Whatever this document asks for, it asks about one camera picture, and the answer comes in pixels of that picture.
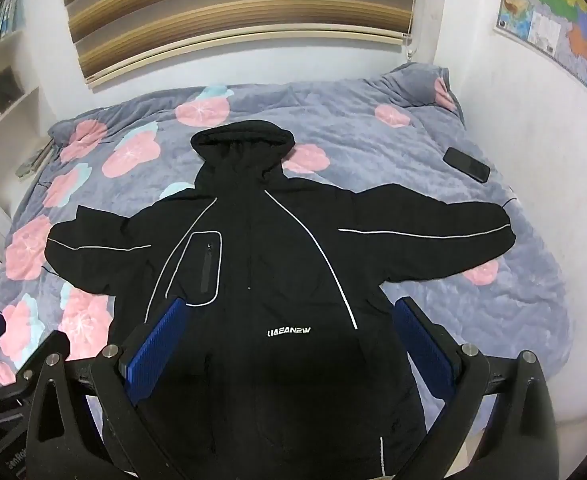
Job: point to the black hooded jacket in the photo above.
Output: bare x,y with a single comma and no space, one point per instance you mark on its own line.
290,367

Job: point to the grey floral bed quilt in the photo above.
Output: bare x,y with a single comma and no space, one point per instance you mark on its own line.
356,135

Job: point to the black picture frame on shelf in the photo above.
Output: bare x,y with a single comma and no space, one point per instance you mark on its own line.
10,89

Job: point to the black smartphone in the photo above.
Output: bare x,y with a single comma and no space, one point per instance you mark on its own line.
468,165

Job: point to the striped window blind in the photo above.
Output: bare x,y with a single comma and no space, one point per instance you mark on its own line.
115,37

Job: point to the white bookshelf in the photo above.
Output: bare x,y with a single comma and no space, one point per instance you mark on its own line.
24,115

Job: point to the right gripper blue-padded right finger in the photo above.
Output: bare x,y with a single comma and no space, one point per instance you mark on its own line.
520,440

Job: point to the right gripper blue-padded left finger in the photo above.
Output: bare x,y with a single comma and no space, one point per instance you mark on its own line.
83,422

